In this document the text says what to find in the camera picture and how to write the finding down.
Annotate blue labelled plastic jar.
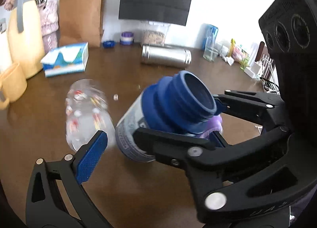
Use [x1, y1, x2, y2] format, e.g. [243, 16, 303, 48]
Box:
[115, 71, 220, 163]

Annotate wooden chair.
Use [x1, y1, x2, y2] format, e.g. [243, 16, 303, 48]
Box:
[255, 41, 275, 79]

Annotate purple plastic jar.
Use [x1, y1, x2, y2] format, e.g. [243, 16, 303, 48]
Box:
[197, 115, 223, 139]

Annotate colourful snack bag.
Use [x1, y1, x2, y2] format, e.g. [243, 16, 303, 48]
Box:
[228, 38, 248, 63]

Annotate clear drinking glass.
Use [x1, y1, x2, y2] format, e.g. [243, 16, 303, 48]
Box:
[203, 36, 219, 62]

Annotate clear plastic jar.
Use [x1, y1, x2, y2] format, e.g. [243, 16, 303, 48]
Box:
[66, 79, 116, 152]

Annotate yellow ceramic mug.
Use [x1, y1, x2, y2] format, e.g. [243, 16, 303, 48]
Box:
[1, 63, 27, 110]

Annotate steel thermos bottle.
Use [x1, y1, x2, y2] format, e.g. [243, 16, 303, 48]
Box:
[141, 44, 192, 68]

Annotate clear grain container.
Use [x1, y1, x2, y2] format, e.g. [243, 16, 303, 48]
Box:
[141, 21, 171, 46]

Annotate blue white tissue box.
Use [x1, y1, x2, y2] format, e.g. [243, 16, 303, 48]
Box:
[40, 43, 89, 78]

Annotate small purple white jar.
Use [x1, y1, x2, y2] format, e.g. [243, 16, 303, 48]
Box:
[120, 32, 134, 45]

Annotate small blue lid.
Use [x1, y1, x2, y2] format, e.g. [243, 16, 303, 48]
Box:
[102, 40, 116, 49]

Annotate yellow thermos jug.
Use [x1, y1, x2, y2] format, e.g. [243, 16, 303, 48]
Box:
[8, 0, 45, 79]

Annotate pink knitted vase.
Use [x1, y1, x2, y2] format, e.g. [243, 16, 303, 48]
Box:
[39, 0, 59, 54]

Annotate brown paper bag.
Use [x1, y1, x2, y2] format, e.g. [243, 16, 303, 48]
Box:
[59, 0, 105, 48]

